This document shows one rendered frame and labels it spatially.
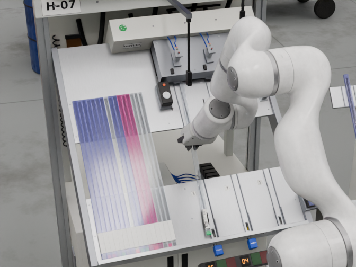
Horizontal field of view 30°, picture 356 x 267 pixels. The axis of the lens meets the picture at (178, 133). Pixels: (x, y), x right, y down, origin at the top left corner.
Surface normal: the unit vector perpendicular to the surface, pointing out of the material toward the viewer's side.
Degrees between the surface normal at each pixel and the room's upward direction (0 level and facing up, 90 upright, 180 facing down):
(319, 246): 41
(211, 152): 0
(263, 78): 78
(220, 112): 47
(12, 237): 0
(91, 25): 90
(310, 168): 60
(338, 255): 66
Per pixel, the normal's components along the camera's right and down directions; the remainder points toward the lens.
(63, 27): 0.30, 0.43
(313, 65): 0.25, -0.14
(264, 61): 0.18, -0.51
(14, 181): -0.01, -0.89
